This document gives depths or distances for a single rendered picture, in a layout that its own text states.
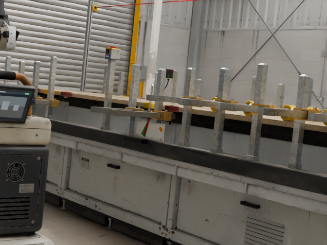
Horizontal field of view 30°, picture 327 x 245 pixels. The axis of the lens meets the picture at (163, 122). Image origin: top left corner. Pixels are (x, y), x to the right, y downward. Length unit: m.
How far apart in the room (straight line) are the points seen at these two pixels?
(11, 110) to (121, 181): 1.66
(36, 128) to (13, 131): 0.11
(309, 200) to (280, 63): 9.54
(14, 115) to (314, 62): 9.45
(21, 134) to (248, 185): 1.10
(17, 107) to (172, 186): 1.36
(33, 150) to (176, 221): 1.28
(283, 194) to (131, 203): 1.48
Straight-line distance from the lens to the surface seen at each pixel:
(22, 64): 4.95
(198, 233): 3.58
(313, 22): 11.88
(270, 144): 3.14
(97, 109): 3.47
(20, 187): 2.75
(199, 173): 3.22
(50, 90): 4.50
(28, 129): 2.72
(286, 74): 12.09
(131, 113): 3.30
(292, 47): 12.08
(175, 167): 3.35
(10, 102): 2.62
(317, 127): 2.90
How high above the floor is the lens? 0.99
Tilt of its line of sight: 3 degrees down
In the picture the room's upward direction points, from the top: 6 degrees clockwise
